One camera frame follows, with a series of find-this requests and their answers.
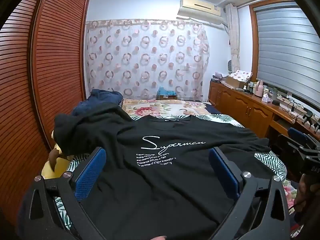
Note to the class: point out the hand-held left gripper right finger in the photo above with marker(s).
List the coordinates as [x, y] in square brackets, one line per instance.
[222, 171]

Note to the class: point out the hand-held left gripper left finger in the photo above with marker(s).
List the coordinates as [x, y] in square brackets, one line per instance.
[90, 173]

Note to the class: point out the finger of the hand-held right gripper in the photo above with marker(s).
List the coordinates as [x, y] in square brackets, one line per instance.
[292, 147]
[297, 133]

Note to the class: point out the black printed t-shirt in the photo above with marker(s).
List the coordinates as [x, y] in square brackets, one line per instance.
[162, 180]

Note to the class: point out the person's right hand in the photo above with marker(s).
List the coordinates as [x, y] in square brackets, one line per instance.
[305, 190]

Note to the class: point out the black desk stand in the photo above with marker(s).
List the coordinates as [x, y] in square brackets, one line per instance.
[310, 118]

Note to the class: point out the yellow cushion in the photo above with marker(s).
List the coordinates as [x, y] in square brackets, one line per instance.
[53, 172]

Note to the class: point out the small black gadget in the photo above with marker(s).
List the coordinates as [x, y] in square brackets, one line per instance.
[276, 102]

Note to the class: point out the green bottle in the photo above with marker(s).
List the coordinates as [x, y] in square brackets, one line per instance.
[274, 93]

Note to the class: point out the purple tissue pack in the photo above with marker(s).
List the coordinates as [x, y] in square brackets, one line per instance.
[266, 99]

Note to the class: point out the palm leaf bedsheet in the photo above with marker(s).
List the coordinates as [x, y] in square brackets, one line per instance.
[220, 118]

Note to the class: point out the pink thermos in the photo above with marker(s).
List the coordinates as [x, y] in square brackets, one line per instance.
[258, 90]

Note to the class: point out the navy blue bed sheet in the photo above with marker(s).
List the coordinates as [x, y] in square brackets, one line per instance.
[212, 108]

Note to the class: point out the long wooden cabinet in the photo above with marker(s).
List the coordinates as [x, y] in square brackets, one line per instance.
[240, 105]

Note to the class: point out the dark glass bottle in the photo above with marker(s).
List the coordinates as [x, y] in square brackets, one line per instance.
[250, 87]

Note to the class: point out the navy blue folded garment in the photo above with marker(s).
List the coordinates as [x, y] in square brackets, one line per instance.
[100, 100]

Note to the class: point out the open cardboard box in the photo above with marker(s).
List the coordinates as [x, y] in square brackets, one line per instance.
[235, 83]

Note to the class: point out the polka dot cloth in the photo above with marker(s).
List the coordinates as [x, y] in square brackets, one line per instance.
[241, 75]

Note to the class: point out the grey window blind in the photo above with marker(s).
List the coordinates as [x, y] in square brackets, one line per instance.
[282, 50]

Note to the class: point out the small cardboard box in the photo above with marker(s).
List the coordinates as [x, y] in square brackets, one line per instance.
[166, 97]

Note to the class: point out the small white fan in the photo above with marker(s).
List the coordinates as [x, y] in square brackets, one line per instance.
[230, 66]

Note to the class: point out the small purple box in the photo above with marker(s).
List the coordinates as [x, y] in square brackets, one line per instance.
[220, 76]

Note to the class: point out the blue tissue box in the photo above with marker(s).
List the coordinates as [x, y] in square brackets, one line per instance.
[167, 91]

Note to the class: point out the beige tied curtain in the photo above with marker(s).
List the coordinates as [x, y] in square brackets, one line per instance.
[233, 35]

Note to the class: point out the wooden louvered wardrobe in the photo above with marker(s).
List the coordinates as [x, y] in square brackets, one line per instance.
[57, 55]

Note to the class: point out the circle patterned sheer curtain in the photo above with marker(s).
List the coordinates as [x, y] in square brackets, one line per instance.
[150, 55]

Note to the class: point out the beige wall air conditioner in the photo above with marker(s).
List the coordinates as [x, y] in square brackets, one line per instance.
[200, 7]

